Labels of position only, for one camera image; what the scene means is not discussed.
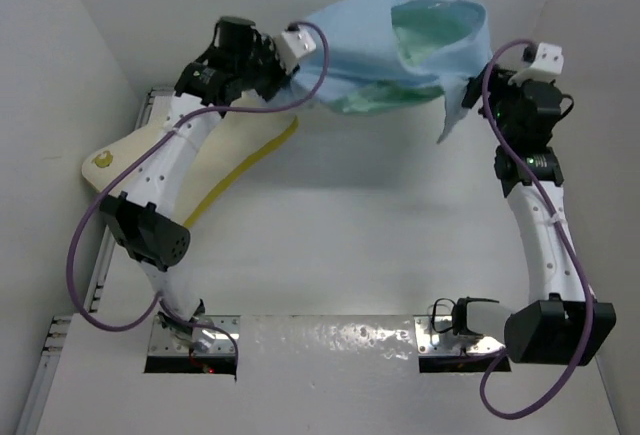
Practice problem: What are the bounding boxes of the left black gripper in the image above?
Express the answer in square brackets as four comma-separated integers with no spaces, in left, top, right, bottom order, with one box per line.
[235,37,298,103]

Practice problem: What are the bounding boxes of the cream memory foam pillow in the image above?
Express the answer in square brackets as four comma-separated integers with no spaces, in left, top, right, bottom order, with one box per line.
[81,90,298,228]

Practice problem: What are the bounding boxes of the light blue pillowcase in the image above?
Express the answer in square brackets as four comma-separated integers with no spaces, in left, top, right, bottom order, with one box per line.
[290,0,492,138]

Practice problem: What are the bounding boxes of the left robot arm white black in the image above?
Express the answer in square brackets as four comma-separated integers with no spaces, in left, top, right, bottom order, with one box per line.
[99,16,316,331]

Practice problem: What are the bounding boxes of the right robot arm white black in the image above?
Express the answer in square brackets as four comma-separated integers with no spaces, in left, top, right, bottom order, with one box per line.
[449,67,616,366]

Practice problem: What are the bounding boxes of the white front cover board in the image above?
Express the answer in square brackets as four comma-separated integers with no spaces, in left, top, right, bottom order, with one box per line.
[38,317,618,434]

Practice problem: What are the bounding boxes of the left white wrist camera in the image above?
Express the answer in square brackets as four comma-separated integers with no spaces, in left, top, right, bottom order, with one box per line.
[277,29,317,64]

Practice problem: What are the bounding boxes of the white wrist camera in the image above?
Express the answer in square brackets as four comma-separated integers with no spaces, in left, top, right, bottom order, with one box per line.
[277,29,317,64]
[510,42,564,85]

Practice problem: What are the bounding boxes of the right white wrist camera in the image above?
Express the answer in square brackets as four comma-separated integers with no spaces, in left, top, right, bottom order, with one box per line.
[510,42,564,85]

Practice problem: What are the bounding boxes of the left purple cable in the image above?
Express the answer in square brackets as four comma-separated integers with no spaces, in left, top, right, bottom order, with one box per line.
[66,21,330,366]

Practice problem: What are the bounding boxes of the purple cable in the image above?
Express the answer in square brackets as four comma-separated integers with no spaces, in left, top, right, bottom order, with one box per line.
[479,38,599,417]
[66,21,330,366]

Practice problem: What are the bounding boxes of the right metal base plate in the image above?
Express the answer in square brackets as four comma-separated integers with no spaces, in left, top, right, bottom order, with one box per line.
[414,315,504,358]

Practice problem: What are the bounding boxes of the metal base plate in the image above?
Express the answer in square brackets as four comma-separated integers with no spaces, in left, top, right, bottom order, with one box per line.
[148,313,239,358]
[414,315,504,358]

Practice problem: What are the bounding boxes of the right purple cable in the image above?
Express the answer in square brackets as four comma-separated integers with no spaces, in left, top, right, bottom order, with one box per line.
[479,38,599,417]

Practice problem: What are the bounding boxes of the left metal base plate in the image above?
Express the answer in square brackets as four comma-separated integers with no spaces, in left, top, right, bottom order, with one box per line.
[148,313,239,358]

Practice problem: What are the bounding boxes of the aluminium table frame rail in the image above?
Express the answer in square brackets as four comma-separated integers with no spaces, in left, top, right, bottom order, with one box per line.
[14,85,174,435]

